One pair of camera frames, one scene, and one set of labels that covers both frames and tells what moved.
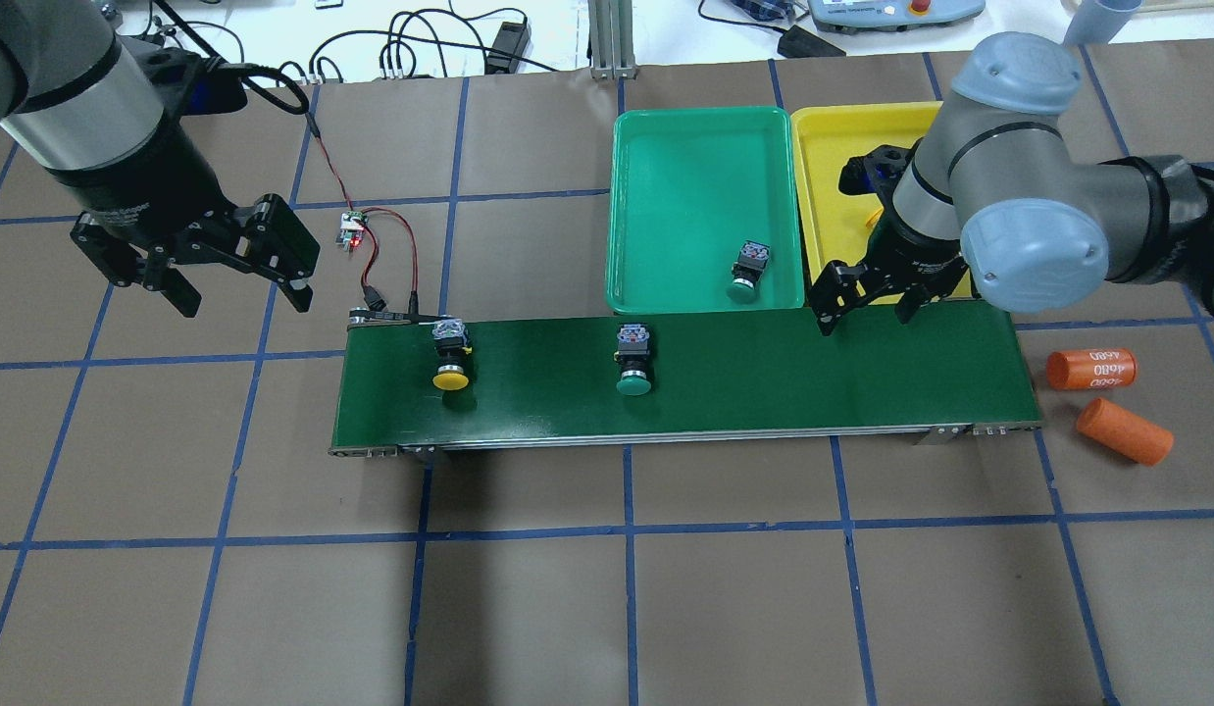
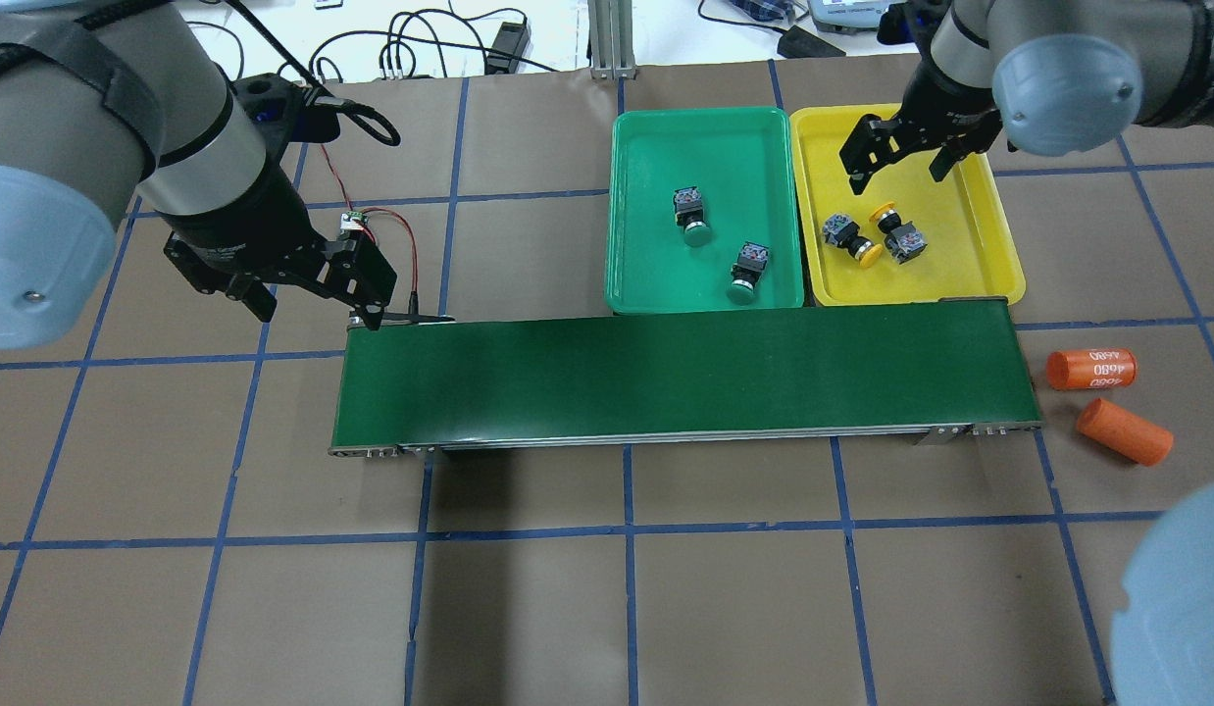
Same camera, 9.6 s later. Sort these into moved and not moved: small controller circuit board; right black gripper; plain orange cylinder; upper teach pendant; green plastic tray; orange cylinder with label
Moved: right black gripper
Not moved: green plastic tray; small controller circuit board; orange cylinder with label; plain orange cylinder; upper teach pendant
